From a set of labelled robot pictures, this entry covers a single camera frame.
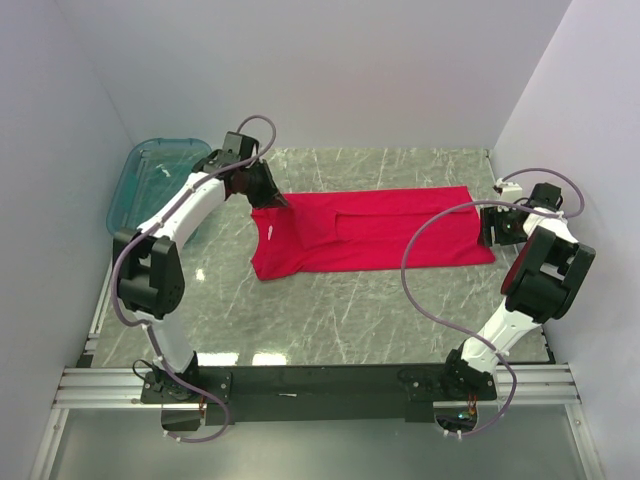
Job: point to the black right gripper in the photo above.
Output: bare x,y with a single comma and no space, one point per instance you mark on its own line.
490,216

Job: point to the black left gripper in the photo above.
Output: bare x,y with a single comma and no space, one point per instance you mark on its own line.
271,197

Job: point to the red t shirt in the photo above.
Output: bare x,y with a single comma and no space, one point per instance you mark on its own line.
368,230

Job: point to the teal transparent plastic bin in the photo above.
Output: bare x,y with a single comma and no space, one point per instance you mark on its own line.
155,170

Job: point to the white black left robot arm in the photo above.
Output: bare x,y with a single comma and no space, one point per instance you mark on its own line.
147,283

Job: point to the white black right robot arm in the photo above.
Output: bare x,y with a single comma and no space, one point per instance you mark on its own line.
541,285

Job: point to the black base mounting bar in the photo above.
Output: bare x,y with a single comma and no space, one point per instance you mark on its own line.
340,392

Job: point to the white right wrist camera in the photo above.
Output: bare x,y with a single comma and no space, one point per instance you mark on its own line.
508,191

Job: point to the aluminium frame rail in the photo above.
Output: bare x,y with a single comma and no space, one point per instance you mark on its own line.
318,319

